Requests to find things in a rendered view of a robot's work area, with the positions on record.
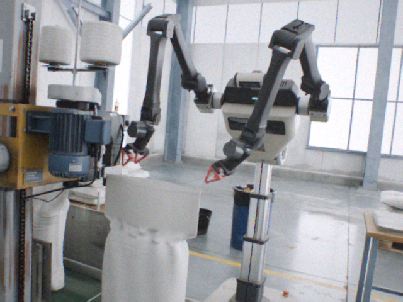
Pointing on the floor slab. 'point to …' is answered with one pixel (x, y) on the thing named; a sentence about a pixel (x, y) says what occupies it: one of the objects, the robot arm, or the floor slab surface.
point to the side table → (373, 259)
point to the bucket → (204, 214)
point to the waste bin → (240, 206)
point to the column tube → (10, 282)
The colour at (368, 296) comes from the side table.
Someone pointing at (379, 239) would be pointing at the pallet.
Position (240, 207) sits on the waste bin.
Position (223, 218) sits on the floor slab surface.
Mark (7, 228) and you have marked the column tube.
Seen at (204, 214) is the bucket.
